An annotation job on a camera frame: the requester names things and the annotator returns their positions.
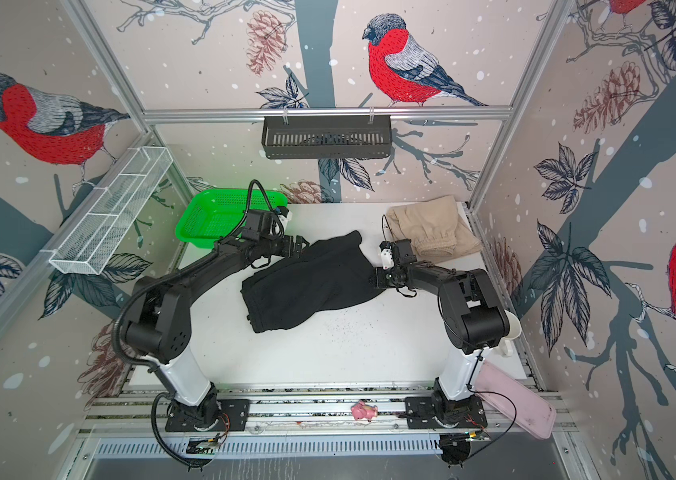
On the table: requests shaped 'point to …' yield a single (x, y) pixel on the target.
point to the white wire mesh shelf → (87, 246)
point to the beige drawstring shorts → (434, 229)
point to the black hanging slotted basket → (327, 136)
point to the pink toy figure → (363, 411)
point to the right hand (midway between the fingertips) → (376, 281)
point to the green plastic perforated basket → (211, 215)
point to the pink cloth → (534, 413)
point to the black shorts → (333, 273)
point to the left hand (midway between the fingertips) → (297, 240)
